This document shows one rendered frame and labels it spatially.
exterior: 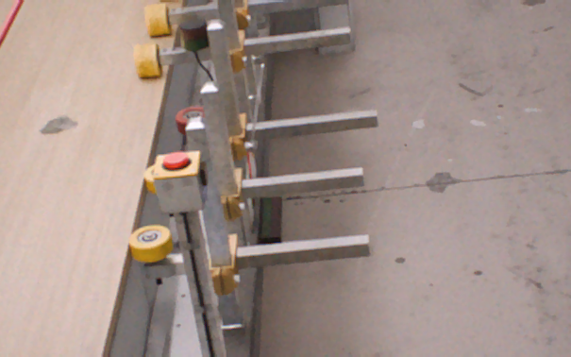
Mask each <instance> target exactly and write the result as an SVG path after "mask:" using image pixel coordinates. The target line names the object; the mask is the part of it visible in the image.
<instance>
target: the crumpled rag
mask: <svg viewBox="0 0 571 357"><path fill-rule="evenodd" d="M77 124H79V123H78V122H74V121H72V117H70V116H67V115H64V114H62V115H59V116H58V118H55V119H53V120H48V122H47V123H46V125H45V126H44V127H43V128H42V129H41V130H40V132H41V133H42V135H43V134H48V133H49V134H52V133H54V134H55V133H58V132H60V131H61V130H64V129H65V130H66V129H72V128H76V127H77Z"/></svg>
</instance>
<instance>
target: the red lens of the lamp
mask: <svg viewBox="0 0 571 357"><path fill-rule="evenodd" d="M203 21H205V20H203ZM205 22H206V21H205ZM182 24H183V23H182ZM182 24H181V25H182ZM181 25H180V26H181ZM180 26H179V30H180V36H181V38H182V39H184V41H197V40H201V39H203V38H205V37H207V36H208V31H207V29H208V24H207V22H206V24H205V25H204V26H202V27H201V28H198V29H194V30H185V29H182V28H181V27H180Z"/></svg>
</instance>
